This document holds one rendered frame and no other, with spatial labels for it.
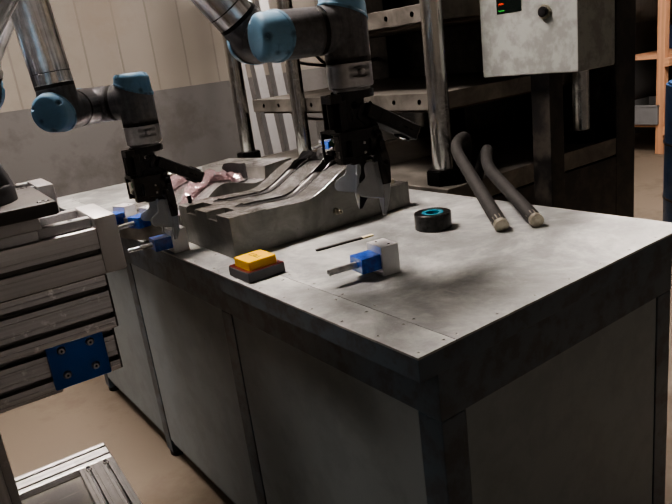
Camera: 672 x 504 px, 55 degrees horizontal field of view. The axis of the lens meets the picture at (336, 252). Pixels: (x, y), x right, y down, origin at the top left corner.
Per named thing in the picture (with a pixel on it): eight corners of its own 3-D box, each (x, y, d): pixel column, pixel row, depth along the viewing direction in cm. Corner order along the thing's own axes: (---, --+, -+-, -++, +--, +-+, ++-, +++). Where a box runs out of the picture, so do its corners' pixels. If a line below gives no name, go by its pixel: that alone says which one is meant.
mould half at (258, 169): (166, 242, 158) (157, 198, 155) (103, 236, 173) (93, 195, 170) (296, 193, 196) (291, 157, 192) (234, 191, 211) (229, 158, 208)
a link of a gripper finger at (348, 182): (330, 206, 118) (331, 159, 113) (358, 199, 121) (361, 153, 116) (338, 214, 116) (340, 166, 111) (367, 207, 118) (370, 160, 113)
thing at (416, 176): (449, 210, 184) (447, 189, 182) (232, 176, 286) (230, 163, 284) (616, 154, 230) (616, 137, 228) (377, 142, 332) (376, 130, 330)
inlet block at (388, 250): (337, 291, 112) (333, 261, 110) (323, 283, 116) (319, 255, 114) (400, 271, 117) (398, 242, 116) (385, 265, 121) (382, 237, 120)
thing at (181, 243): (133, 264, 143) (128, 241, 142) (127, 260, 147) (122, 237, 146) (190, 249, 149) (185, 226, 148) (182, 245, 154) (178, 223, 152)
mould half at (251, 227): (236, 259, 137) (225, 197, 133) (185, 240, 158) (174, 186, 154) (410, 204, 164) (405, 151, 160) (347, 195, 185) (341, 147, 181)
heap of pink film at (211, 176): (188, 206, 167) (183, 176, 165) (145, 204, 178) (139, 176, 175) (257, 183, 187) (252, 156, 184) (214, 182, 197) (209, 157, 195)
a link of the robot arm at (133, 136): (152, 122, 146) (164, 123, 139) (157, 142, 147) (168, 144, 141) (119, 127, 142) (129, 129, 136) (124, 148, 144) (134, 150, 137)
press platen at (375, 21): (434, 19, 182) (433, 0, 181) (244, 50, 269) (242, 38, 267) (589, 3, 222) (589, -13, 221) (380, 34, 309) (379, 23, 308)
